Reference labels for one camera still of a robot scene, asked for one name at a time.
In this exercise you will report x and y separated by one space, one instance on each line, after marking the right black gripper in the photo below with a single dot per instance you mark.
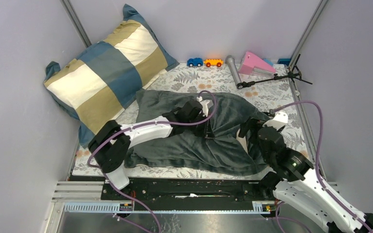
251 124

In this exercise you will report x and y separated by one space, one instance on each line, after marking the blue block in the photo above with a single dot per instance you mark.
284 61

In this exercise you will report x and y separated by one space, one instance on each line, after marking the blue toy car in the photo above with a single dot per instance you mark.
195 62

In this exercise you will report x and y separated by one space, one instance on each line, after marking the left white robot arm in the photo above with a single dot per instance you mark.
110 145

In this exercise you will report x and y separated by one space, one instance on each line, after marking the black mini tripod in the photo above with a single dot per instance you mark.
293 74

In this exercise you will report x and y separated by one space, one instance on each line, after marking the grey microphone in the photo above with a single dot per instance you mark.
230 61

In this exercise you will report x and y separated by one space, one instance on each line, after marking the cream pillow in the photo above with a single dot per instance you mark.
242 141

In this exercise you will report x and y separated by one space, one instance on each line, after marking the white slotted cable duct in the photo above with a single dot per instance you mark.
173 207

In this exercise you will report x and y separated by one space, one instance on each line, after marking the zebra and grey pillowcase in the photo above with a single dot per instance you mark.
221 154

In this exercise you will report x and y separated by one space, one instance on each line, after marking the floral table cloth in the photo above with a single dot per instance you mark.
264 96

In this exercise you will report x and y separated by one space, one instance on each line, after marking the blue yellow checked pillow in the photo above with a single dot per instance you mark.
102 81

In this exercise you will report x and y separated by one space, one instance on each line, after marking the pink triangular block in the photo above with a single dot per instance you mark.
252 63

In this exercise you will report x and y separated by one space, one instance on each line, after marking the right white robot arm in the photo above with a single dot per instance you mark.
294 180

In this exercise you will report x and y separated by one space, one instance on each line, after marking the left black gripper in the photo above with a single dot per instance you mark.
206 131

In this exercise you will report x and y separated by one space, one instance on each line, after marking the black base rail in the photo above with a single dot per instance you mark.
152 190

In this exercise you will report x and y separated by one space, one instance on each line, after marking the orange toy car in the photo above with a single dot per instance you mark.
213 62

